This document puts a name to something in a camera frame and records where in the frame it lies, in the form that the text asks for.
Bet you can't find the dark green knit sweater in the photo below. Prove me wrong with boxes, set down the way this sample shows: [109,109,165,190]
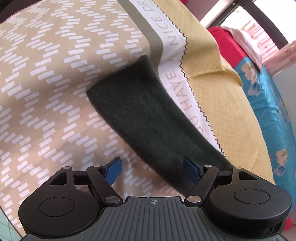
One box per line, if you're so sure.
[87,56,233,195]

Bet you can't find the blue floral quilt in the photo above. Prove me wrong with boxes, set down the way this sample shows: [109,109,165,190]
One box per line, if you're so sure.
[232,56,296,197]

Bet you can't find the red blanket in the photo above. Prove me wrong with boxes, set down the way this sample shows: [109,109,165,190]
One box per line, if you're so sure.
[207,27,247,68]

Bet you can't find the beige patterned bed sheet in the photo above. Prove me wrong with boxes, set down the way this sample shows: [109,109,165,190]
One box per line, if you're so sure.
[1,1,273,236]

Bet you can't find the black window frame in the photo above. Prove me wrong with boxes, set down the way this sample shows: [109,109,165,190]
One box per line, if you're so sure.
[227,0,291,50]

